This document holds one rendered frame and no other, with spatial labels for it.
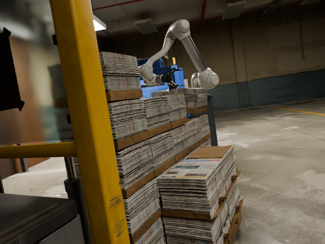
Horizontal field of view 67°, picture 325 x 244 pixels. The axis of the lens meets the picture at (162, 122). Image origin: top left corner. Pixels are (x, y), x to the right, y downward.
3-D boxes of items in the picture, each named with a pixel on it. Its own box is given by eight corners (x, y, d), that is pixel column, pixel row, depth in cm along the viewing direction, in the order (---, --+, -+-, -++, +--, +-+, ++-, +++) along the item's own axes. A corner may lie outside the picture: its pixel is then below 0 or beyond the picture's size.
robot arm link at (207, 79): (212, 85, 274) (225, 83, 254) (201, 93, 269) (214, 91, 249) (178, 21, 254) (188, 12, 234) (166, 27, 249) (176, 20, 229)
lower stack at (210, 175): (243, 217, 200) (234, 145, 195) (220, 287, 133) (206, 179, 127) (207, 214, 214) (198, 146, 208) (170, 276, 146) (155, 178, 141)
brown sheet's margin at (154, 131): (171, 129, 164) (170, 122, 164) (149, 137, 139) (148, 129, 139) (125, 132, 182) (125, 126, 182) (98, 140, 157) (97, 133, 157)
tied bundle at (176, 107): (188, 123, 190) (184, 93, 188) (172, 129, 164) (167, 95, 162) (147, 126, 208) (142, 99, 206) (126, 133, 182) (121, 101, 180)
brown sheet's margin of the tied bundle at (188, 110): (207, 111, 246) (207, 106, 245) (197, 114, 221) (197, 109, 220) (192, 109, 253) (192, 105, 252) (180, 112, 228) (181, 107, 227)
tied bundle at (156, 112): (172, 129, 165) (167, 95, 163) (150, 138, 139) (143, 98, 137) (126, 133, 183) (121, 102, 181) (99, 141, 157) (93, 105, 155)
